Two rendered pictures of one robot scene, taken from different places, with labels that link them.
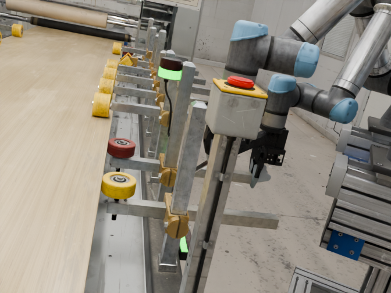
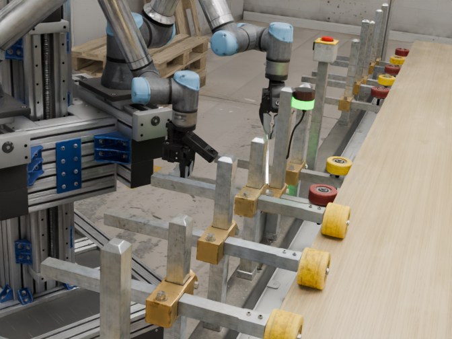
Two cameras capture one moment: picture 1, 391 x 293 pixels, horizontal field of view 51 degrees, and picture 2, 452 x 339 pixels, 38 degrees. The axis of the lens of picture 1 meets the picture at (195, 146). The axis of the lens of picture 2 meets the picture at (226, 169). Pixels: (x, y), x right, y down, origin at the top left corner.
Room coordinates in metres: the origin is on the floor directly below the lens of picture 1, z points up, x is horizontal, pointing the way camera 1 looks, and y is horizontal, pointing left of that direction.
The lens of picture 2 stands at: (2.74, 0.83, 1.65)
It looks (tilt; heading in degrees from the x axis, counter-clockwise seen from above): 22 degrees down; 210
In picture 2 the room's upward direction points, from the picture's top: 5 degrees clockwise
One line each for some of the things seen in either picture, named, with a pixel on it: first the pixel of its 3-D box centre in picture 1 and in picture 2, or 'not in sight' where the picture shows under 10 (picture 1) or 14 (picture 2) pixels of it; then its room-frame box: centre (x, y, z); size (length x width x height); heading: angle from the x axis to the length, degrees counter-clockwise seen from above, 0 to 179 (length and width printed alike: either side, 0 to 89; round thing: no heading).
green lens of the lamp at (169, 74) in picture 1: (169, 72); (303, 102); (1.10, 0.11, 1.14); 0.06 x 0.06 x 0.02
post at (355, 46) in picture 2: not in sight; (348, 90); (-0.12, -0.20, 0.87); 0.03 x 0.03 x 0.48; 12
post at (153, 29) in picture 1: (148, 63); not in sight; (2.82, 0.44, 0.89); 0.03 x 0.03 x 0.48; 12
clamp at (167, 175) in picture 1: (166, 169); (275, 196); (1.13, 0.07, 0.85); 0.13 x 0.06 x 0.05; 12
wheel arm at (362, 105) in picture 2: not in sight; (334, 101); (-0.07, -0.25, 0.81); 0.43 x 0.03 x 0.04; 102
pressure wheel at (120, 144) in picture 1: (119, 158); (321, 206); (1.11, 0.21, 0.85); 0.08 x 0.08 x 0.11
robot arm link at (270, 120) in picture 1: (273, 119); (183, 117); (1.21, -0.21, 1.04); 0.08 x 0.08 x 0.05
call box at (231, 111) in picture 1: (234, 110); (325, 51); (0.61, -0.05, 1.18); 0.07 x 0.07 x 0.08; 12
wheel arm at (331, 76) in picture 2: not in sight; (352, 80); (-0.55, -0.35, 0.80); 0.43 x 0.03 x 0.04; 102
